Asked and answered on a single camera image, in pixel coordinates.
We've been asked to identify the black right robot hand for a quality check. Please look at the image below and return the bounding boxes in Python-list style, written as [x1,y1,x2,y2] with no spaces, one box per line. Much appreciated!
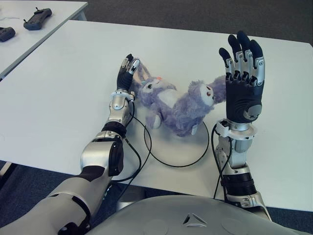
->
[218,30,267,124]

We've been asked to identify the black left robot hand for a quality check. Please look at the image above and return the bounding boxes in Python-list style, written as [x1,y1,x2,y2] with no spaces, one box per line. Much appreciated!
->
[116,54,140,92]

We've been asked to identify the purple plush bunny doll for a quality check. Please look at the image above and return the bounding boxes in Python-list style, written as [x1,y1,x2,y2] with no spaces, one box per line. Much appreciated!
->
[131,57,228,138]

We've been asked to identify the white plate black rim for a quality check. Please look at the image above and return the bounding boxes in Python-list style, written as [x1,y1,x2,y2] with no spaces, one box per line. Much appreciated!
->
[143,119,210,167]

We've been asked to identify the white side table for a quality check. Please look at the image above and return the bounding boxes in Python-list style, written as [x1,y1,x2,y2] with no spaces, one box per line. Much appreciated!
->
[0,1,88,79]

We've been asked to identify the black remote controller with antennas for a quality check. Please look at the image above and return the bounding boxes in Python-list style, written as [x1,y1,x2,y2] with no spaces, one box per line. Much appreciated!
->
[23,7,53,31]

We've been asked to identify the dark handheld device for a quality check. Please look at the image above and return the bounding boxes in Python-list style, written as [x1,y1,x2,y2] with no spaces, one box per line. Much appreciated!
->
[0,26,17,43]

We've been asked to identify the grey robot torso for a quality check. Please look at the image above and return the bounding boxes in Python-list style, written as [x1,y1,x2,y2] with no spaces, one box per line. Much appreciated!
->
[90,194,304,235]

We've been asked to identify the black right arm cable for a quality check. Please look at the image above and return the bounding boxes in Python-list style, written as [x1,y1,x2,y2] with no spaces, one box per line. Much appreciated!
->
[210,123,233,203]

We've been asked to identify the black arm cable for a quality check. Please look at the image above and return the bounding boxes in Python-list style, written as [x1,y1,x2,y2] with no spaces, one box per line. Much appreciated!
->
[111,100,152,183]
[210,123,233,203]

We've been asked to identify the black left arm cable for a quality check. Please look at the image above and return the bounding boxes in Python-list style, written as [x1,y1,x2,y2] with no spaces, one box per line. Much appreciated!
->
[111,100,152,183]

